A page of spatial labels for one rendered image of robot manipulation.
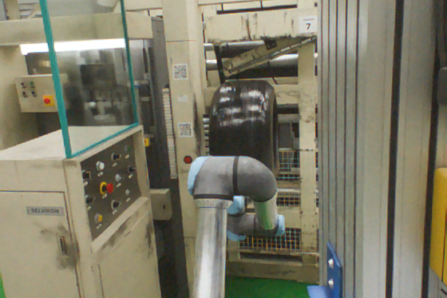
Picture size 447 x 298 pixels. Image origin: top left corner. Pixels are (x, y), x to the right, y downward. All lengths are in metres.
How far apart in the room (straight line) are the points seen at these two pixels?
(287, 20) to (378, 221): 1.60
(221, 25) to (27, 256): 1.38
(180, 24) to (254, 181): 1.01
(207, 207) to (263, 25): 1.20
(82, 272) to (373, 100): 1.32
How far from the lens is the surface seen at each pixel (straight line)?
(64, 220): 1.51
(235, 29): 2.04
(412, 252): 0.55
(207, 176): 1.05
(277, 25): 2.01
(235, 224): 1.42
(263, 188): 1.07
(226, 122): 1.65
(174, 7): 1.85
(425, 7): 0.48
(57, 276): 1.64
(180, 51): 1.84
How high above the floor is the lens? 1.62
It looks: 13 degrees down
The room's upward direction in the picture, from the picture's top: 4 degrees counter-clockwise
